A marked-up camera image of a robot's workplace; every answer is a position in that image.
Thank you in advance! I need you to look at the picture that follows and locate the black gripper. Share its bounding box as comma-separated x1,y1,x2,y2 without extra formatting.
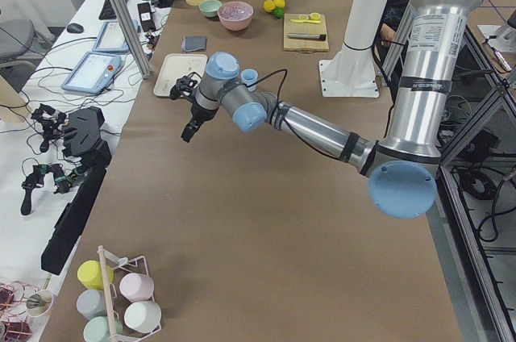
181,98,218,142

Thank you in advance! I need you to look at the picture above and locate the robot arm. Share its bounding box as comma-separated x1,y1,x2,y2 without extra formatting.
179,0,483,219

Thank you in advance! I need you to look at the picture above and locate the clear ice cubes pile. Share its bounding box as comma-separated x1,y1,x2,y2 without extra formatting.
219,2,253,21

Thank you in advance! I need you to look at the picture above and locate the blue plastic cup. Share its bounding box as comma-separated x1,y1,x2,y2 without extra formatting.
240,69,259,91

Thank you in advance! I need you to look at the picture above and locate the pink cup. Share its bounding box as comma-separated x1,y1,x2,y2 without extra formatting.
119,273,155,302

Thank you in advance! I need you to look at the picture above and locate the yellow cup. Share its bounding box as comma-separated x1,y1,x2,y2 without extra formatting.
77,260,103,290

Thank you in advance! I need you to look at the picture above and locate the white cup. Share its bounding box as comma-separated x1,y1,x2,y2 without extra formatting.
124,301,161,333

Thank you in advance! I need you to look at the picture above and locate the grey cup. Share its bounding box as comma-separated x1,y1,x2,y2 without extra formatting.
76,290,106,320

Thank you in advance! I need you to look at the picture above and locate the light green cup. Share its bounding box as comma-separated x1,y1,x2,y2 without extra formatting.
83,316,110,342

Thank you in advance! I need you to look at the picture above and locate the pink bowl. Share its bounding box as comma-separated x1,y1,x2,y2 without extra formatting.
217,1,254,31

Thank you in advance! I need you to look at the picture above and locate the green bowl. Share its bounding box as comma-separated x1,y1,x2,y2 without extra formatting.
198,0,223,19

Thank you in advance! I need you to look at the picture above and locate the green lime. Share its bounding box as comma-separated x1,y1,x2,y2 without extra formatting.
273,7,284,19

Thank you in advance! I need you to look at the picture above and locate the beige plastic tray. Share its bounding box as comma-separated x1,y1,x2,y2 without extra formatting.
153,53,208,98

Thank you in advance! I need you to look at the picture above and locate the yellow plastic knife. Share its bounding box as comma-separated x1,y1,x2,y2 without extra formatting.
289,19,321,24

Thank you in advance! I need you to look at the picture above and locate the dark grey folded cloth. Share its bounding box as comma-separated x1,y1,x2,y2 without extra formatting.
181,35,207,52

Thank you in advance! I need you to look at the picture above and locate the lemon slice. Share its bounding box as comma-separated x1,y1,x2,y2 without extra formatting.
309,12,321,21

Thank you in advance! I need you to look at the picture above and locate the wooden cutting board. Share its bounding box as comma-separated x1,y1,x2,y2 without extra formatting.
283,12,329,52

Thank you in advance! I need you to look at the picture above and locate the near teach pendant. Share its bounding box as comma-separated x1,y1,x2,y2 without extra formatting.
61,52,122,94

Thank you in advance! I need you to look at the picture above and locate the teach pendant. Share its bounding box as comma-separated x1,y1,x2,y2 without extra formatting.
93,20,129,54
61,52,122,94

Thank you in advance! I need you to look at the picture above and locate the far teach pendant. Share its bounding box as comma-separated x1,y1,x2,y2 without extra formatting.
93,20,129,54

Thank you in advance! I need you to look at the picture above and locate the black keyboard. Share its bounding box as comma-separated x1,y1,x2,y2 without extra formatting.
98,0,133,21

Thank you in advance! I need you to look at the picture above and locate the black computer mouse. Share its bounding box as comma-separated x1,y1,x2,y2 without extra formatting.
66,23,84,34

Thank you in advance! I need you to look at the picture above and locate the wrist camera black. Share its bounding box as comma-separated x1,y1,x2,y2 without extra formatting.
169,72,202,102

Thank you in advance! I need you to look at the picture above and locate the black handled knife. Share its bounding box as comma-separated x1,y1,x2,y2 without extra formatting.
287,33,327,41

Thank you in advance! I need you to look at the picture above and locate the black camera rig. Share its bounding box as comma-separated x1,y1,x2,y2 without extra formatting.
41,106,112,275

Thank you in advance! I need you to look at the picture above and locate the aluminium frame post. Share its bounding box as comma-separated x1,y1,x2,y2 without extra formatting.
110,0,152,79

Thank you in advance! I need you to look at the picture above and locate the white camera pillar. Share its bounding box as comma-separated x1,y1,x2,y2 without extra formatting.
319,0,387,98

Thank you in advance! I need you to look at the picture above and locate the wooden rack handle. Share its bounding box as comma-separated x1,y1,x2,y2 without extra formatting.
98,245,120,342

